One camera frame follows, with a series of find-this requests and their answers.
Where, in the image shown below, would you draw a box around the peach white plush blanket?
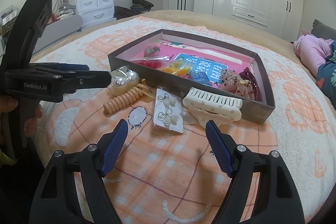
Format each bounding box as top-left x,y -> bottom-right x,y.
30,15 -> 336,224

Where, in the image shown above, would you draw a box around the grey chair back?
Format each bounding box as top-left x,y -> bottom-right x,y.
33,15 -> 83,55

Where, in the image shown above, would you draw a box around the red hair accessory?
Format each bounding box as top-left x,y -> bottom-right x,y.
130,56 -> 171,69

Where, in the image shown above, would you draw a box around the grey quilted headboard cover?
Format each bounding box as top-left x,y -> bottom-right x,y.
311,19 -> 336,40

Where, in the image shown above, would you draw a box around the white drawer cabinet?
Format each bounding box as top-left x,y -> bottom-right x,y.
74,0 -> 116,28

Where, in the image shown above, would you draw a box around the floral blue folded quilt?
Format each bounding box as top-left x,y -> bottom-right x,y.
316,41 -> 336,107

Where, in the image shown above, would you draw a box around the pink book with blue label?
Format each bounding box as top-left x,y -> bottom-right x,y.
130,39 -> 253,87

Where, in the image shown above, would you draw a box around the yellow hair clip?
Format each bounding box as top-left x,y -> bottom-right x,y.
159,60 -> 193,77

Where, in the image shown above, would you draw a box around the maroon oval hair clip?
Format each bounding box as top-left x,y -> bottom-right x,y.
239,67 -> 262,102

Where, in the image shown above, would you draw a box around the small blue jewelry box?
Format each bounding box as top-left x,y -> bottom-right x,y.
189,71 -> 212,86

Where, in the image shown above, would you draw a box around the peach spiral hair tie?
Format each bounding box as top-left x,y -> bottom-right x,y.
102,83 -> 148,115

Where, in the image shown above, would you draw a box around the white earrings in plastic bag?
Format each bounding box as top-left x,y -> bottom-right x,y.
153,88 -> 183,134

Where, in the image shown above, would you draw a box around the brown cardboard box tray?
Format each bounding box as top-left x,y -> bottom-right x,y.
108,29 -> 276,124

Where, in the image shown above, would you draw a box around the person's left hand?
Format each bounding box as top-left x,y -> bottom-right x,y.
1,96 -> 42,137

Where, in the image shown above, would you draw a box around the pile of dark clothes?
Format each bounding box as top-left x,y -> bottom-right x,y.
114,0 -> 154,20

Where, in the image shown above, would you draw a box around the cream claw hair clip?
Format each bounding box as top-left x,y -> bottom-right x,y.
182,87 -> 243,128

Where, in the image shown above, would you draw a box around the pearl flower hair accessory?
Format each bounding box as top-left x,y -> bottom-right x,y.
109,66 -> 139,97

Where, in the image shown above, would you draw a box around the beige beaded bow hair clip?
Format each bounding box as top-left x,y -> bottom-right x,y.
218,68 -> 253,98

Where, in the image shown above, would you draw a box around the tan bed sheet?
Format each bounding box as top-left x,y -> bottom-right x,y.
30,9 -> 336,109

